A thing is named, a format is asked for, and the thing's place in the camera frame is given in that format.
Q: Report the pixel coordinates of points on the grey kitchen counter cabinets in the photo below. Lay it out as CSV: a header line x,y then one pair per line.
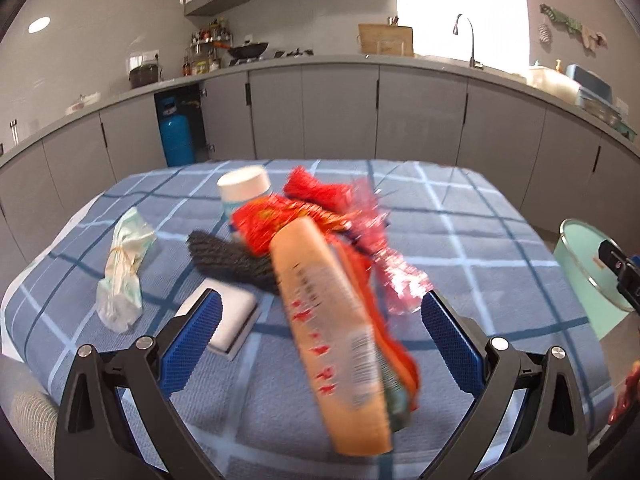
x,y
425,110

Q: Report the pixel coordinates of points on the red object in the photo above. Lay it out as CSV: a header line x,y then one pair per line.
x,y
627,400

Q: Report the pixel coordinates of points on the metal kitchen faucet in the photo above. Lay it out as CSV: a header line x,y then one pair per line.
x,y
471,40

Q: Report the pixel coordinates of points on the white sponge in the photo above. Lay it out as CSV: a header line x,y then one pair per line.
x,y
235,315

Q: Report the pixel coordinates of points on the white paper cup blue band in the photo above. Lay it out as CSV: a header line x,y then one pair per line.
x,y
242,185

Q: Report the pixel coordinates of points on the dark cooking pot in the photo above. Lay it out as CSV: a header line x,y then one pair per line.
x,y
145,75

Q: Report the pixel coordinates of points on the blue checked tablecloth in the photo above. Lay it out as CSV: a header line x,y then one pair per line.
x,y
500,240

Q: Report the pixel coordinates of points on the blue gas cylinder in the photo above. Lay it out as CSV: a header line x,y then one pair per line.
x,y
175,135

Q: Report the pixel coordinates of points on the black gas stove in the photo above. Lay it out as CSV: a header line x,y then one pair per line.
x,y
295,53

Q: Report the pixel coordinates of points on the light green bin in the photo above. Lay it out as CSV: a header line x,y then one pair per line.
x,y
580,280

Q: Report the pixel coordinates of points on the round ceiling light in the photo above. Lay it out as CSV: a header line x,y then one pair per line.
x,y
39,24

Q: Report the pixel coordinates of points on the blue dish rack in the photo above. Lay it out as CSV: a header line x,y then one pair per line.
x,y
592,85

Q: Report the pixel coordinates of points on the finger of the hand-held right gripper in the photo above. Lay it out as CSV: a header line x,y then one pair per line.
x,y
617,265

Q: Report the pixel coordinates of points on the metal spice rack with bottles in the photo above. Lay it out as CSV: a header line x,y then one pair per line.
x,y
205,50

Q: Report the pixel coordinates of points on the white green plastic bag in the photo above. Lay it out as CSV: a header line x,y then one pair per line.
x,y
122,270

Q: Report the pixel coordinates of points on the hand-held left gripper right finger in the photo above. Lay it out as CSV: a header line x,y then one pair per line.
x,y
450,340

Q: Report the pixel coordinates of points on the red transparent plastic wrapper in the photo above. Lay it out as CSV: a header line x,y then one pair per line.
x,y
400,280

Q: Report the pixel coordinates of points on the wooden cutting board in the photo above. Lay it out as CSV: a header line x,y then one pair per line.
x,y
385,40

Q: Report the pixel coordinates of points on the black wok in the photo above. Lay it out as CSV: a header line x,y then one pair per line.
x,y
248,50

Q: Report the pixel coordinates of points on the green wall hook rail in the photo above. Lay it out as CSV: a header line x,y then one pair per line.
x,y
570,22

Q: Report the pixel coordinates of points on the red foam net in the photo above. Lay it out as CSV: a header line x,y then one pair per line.
x,y
310,185

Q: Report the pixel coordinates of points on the red snack wrapper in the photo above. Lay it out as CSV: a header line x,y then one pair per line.
x,y
260,225

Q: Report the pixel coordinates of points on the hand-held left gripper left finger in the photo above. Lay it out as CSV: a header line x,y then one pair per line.
x,y
192,340

